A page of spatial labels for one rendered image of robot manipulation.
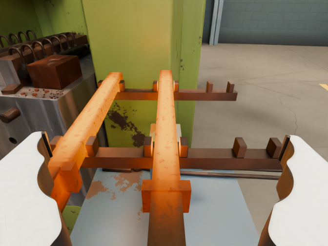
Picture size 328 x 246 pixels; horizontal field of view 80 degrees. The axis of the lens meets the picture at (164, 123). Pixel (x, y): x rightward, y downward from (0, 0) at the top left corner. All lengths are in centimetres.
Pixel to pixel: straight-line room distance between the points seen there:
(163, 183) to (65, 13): 100
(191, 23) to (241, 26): 550
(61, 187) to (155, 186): 11
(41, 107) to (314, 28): 694
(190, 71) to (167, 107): 78
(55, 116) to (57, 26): 63
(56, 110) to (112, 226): 32
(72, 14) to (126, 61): 50
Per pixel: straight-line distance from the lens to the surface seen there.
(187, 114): 120
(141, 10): 62
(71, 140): 28
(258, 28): 662
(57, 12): 113
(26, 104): 63
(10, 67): 69
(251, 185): 161
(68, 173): 23
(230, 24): 646
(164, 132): 27
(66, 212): 93
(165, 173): 21
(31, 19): 117
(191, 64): 108
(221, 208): 53
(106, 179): 59
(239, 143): 27
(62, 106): 58
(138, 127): 76
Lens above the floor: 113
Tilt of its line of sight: 33 degrees down
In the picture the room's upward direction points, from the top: straight up
